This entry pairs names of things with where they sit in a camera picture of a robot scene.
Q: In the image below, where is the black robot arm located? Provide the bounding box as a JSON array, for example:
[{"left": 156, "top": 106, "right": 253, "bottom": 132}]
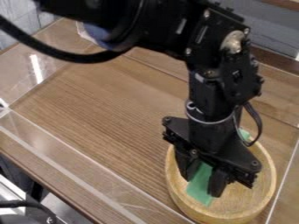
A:
[{"left": 0, "top": 0, "right": 264, "bottom": 197}]

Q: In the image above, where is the black cable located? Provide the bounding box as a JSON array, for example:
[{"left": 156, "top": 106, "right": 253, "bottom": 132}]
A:
[{"left": 0, "top": 200, "right": 56, "bottom": 224}]

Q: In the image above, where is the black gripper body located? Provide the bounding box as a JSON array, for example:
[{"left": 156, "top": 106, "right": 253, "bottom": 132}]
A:
[{"left": 163, "top": 116, "right": 261, "bottom": 188}]

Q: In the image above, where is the brown wooden bowl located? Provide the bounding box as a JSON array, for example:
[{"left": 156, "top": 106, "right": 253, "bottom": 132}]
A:
[{"left": 164, "top": 143, "right": 276, "bottom": 224}]

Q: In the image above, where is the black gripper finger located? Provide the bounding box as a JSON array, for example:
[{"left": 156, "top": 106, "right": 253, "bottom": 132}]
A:
[
  {"left": 208, "top": 168, "right": 229, "bottom": 198},
  {"left": 175, "top": 146, "right": 201, "bottom": 181}
]

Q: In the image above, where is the clear acrylic tray wall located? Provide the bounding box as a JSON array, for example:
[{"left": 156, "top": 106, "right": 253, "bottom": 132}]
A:
[{"left": 0, "top": 17, "right": 299, "bottom": 224}]

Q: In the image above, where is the green rectangular block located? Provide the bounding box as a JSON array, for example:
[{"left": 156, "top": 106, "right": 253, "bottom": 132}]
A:
[{"left": 184, "top": 128, "right": 252, "bottom": 207}]

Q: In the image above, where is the black metal table bracket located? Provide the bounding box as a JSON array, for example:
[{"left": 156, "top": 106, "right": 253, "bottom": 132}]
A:
[{"left": 24, "top": 192, "right": 69, "bottom": 224}]

